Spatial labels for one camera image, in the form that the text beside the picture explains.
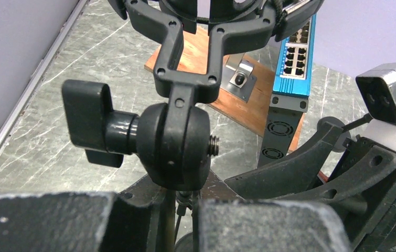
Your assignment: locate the white bracket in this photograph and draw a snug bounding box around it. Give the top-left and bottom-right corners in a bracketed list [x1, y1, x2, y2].
[220, 53, 256, 103]

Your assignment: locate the black round-base mic stand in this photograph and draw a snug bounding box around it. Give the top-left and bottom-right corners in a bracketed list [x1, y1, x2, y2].
[175, 116, 374, 252]

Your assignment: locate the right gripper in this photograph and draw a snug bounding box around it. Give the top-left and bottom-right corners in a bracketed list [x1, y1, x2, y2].
[224, 122, 396, 249]

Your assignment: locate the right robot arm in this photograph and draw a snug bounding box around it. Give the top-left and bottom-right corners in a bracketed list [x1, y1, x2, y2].
[226, 120, 396, 251]

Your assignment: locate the wooden board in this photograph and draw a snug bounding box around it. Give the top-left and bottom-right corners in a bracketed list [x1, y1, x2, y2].
[144, 26, 304, 153]

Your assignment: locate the blue network switch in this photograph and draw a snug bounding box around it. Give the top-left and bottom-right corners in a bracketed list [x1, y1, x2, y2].
[257, 15, 316, 167]

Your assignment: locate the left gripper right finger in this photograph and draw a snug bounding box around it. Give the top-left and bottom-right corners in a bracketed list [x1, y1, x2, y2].
[192, 170, 353, 252]

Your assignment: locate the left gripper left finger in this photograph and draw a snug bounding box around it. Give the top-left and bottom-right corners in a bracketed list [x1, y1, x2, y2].
[0, 176, 175, 251]

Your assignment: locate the black tripod shock-mount stand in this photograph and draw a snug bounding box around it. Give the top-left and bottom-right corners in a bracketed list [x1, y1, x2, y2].
[61, 0, 325, 244]

